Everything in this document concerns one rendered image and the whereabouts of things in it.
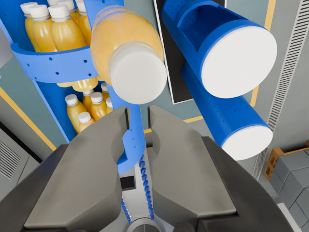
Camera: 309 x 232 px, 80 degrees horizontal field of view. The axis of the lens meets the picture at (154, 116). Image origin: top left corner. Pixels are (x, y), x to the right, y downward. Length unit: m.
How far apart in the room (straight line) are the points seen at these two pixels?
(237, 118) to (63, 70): 0.86
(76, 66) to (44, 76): 0.08
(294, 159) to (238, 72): 2.84
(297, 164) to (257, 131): 2.43
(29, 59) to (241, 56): 0.63
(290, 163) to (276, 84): 1.38
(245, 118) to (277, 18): 1.25
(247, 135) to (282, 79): 1.55
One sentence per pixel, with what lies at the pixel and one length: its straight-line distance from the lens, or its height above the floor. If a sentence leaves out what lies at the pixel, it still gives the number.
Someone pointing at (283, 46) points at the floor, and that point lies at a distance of 2.30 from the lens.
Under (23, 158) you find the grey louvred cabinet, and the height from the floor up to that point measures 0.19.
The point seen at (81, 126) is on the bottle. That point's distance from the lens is 0.69.
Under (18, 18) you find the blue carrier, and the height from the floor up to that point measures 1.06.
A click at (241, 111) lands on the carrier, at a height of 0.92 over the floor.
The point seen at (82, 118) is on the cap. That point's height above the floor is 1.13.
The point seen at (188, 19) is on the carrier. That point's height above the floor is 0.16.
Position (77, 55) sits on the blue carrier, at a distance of 0.43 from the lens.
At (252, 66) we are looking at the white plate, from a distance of 0.79.
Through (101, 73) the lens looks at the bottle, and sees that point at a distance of 0.17.
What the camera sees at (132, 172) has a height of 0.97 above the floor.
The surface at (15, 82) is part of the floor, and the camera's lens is 2.11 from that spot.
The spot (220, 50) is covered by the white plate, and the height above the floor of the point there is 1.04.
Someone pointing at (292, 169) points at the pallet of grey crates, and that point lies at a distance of 3.42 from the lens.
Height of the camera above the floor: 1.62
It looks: 48 degrees down
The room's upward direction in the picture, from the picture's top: 168 degrees clockwise
